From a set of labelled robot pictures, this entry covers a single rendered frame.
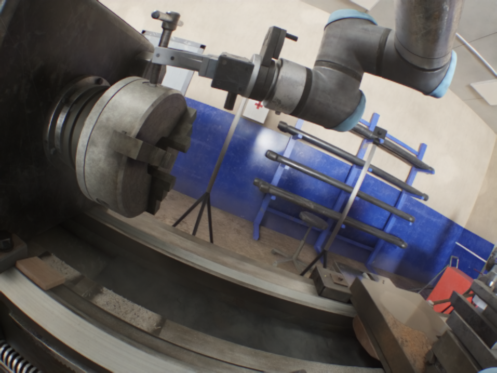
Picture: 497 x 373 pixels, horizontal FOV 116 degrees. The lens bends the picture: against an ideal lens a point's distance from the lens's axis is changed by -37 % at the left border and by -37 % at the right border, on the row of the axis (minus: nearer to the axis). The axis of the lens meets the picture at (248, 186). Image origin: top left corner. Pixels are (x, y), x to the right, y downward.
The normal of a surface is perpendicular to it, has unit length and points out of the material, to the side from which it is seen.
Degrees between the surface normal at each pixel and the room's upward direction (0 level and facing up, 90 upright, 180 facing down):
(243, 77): 107
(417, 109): 90
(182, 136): 48
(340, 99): 96
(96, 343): 36
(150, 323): 0
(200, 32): 90
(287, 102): 132
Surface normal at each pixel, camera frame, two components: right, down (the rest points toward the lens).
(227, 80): 0.07, 0.55
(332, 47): -0.70, 0.05
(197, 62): -0.41, 0.37
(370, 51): -0.65, 0.45
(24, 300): 0.28, -0.62
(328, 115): -0.04, 0.79
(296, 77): 0.22, 0.07
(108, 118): 0.11, -0.16
